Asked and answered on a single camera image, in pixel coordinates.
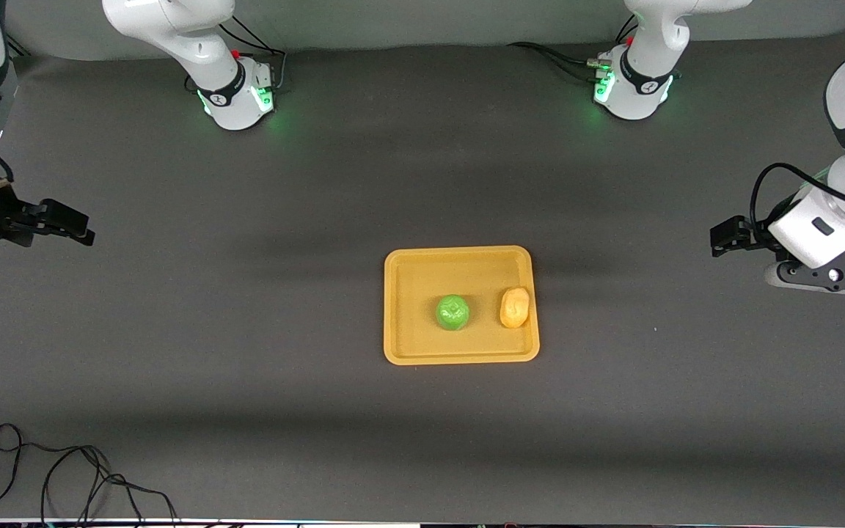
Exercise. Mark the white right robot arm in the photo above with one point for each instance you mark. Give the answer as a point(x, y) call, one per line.
point(202, 51)

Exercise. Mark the yellow plastic tray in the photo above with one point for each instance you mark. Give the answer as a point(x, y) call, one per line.
point(422, 337)

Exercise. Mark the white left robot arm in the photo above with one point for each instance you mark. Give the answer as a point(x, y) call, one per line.
point(650, 44)

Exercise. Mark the yellow potato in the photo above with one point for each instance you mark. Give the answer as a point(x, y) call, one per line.
point(515, 308)

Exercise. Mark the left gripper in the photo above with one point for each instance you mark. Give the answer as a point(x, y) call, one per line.
point(750, 232)

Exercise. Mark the green apple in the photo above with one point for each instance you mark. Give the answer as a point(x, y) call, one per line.
point(452, 312)

